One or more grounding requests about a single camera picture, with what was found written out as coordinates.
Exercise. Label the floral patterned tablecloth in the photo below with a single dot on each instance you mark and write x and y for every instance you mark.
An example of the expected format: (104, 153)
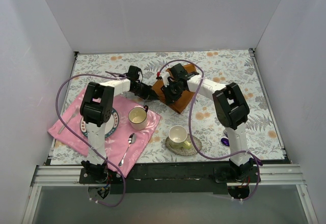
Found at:
(222, 66)

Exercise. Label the purple fork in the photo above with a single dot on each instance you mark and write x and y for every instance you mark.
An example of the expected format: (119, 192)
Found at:
(225, 133)

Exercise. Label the white plate green rim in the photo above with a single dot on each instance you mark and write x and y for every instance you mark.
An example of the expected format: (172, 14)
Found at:
(111, 125)

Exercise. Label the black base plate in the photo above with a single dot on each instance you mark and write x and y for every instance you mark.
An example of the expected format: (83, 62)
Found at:
(173, 178)

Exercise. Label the pink floral placemat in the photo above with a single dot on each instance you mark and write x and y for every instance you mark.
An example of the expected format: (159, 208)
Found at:
(116, 144)

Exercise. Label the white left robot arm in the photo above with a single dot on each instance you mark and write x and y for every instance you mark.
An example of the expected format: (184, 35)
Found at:
(96, 110)

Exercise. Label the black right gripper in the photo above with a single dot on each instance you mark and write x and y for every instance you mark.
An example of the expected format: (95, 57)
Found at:
(167, 96)

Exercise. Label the cream mug black handle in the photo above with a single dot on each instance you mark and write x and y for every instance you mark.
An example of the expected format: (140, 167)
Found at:
(138, 117)

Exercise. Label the pale green teacup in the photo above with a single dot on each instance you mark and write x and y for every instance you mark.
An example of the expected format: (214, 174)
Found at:
(178, 138)

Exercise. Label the silver spoon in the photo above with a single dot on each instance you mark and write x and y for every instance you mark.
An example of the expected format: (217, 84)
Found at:
(131, 140)

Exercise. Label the purple spoon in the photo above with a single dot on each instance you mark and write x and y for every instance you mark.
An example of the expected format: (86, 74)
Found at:
(225, 141)

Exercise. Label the silver fork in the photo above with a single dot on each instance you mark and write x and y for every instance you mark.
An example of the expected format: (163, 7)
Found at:
(72, 116)

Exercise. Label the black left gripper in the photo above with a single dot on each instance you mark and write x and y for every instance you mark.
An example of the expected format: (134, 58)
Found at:
(148, 93)

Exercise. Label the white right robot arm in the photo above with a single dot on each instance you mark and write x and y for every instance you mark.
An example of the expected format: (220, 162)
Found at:
(231, 109)

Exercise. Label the aluminium frame rail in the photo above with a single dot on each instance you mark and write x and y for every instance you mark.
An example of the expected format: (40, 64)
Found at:
(172, 193)

